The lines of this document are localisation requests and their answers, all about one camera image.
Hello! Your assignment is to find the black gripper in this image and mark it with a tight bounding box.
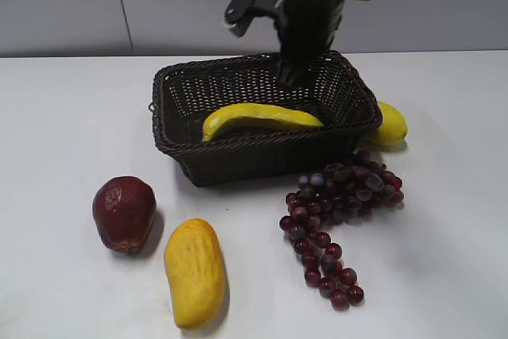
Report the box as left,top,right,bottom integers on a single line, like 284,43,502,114
223,0,368,87

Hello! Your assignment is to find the yellow banana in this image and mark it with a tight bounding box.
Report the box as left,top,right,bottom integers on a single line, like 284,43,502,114
202,102,324,142

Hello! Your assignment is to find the dark red apple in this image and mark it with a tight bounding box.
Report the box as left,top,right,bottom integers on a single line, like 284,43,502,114
92,175,156,254

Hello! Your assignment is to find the purple grape bunch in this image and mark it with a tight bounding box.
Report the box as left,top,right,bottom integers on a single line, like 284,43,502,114
279,150,404,310

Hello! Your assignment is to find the yellow lemon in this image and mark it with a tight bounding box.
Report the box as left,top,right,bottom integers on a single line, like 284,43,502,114
364,102,408,147

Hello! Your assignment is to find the black woven rectangular basket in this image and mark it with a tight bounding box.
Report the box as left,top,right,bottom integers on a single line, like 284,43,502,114
152,51,382,187

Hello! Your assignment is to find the yellow mango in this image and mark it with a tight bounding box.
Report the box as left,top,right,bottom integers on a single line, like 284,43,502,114
164,218,226,330

